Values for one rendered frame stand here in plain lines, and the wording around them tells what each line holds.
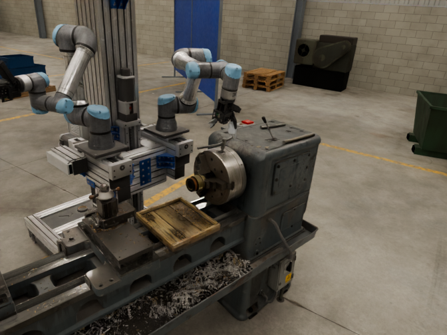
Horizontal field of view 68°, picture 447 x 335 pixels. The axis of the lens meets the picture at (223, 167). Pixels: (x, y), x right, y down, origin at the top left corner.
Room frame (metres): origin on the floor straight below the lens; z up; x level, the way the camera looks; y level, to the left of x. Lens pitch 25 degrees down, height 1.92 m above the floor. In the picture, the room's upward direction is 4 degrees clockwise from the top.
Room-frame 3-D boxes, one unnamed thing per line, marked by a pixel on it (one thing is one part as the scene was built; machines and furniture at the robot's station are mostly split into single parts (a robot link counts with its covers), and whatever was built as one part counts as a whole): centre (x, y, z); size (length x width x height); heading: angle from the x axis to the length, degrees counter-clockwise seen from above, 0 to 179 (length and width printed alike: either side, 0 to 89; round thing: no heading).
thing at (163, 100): (2.20, 0.40, 1.33); 0.13 x 0.12 x 0.14; 113
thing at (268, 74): (9.96, -1.01, 0.22); 1.25 x 0.86 x 0.44; 152
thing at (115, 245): (1.27, 0.49, 0.95); 0.43 x 0.17 x 0.05; 44
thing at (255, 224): (1.97, -0.25, 0.43); 0.60 x 0.48 x 0.86; 134
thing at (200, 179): (1.58, 0.14, 1.08); 0.09 x 0.09 x 0.09; 44
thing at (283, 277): (1.77, -0.44, 0.41); 0.34 x 0.17 x 0.82; 134
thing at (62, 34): (1.85, 0.85, 1.54); 0.15 x 0.12 x 0.55; 72
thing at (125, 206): (1.33, 0.51, 0.99); 0.20 x 0.10 x 0.05; 134
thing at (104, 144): (1.81, 0.72, 1.21); 0.15 x 0.15 x 0.10
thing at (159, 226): (1.49, 0.23, 0.89); 0.36 x 0.30 x 0.04; 44
